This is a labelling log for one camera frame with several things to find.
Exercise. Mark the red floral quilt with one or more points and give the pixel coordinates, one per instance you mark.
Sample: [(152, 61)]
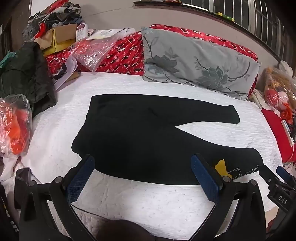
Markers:
[(124, 55)]

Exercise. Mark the yellow tag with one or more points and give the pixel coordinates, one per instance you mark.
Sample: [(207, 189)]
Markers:
[(220, 168)]

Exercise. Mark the white power strip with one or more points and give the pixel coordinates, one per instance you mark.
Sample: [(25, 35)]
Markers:
[(286, 129)]

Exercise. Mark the white bottle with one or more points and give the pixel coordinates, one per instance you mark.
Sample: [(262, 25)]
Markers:
[(82, 31)]

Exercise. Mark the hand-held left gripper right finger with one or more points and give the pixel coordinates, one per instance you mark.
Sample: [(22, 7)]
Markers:
[(205, 178)]

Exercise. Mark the barred window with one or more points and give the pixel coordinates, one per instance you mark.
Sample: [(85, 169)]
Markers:
[(266, 16)]

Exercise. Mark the clear plastic bag red contents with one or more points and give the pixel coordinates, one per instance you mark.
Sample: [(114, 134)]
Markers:
[(90, 52)]

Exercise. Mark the plastic bag orange contents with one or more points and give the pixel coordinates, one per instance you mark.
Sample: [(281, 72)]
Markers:
[(16, 129)]

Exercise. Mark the dark cloth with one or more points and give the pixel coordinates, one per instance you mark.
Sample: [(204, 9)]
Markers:
[(127, 231)]

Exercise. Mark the white quilted blanket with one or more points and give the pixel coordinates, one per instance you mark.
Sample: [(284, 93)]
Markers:
[(138, 204)]

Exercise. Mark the grey floral pillow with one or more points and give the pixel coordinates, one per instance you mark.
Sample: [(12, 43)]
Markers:
[(196, 60)]

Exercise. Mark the black pants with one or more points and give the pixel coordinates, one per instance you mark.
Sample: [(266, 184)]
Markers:
[(138, 139)]

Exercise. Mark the dark green jacket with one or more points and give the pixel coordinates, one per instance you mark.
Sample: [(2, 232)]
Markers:
[(25, 76)]

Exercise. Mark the bag of stuffed toys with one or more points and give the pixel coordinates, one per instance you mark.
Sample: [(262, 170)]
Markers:
[(277, 92)]

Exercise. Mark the plain red cloth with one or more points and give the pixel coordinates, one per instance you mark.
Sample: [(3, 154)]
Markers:
[(275, 134)]

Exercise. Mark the cardboard box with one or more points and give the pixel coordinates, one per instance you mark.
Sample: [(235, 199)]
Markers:
[(62, 34)]

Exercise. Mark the white papers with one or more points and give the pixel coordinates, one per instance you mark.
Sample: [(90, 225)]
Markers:
[(69, 69)]

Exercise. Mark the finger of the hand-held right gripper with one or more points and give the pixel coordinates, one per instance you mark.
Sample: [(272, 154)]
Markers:
[(268, 175), (284, 174)]

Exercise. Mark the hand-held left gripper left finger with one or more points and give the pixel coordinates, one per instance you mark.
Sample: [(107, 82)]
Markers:
[(79, 178)]

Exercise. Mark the pile of clothes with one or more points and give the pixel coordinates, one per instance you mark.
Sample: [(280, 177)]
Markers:
[(57, 16)]

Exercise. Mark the green box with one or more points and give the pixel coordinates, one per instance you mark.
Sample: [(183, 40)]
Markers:
[(224, 15)]

